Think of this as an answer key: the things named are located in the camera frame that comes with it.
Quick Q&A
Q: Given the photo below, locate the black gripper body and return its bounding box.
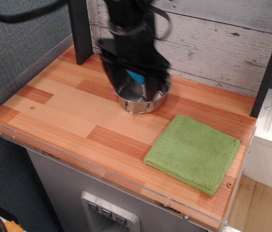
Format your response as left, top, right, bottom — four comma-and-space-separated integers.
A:
97, 26, 170, 73

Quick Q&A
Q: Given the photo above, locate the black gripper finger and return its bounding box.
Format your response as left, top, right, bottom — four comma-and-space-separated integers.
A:
100, 53, 127, 87
135, 66, 170, 83

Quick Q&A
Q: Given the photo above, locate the green towel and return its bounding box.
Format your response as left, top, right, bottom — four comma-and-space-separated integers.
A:
143, 116, 241, 197

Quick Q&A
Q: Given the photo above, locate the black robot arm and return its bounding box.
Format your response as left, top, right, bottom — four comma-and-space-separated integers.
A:
97, 0, 172, 87

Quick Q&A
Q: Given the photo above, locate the stainless steel pot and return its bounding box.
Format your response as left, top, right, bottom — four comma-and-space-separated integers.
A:
113, 71, 172, 114

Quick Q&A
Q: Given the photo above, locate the grey toy fridge cabinet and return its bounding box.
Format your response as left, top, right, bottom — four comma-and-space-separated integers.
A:
28, 150, 205, 232

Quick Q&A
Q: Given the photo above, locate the silver dispenser button panel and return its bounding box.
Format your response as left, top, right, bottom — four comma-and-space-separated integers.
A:
81, 191, 141, 232

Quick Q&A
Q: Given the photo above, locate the orange object at corner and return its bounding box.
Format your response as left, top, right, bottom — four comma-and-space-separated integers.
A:
4, 221, 25, 232

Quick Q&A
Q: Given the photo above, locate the blue handled metal spoon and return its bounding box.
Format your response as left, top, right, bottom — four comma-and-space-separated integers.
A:
126, 70, 158, 102

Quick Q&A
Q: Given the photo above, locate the black vertical post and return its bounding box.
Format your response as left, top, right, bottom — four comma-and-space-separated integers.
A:
68, 0, 94, 65

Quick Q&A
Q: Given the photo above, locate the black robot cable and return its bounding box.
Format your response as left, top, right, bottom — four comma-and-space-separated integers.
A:
0, 0, 66, 24

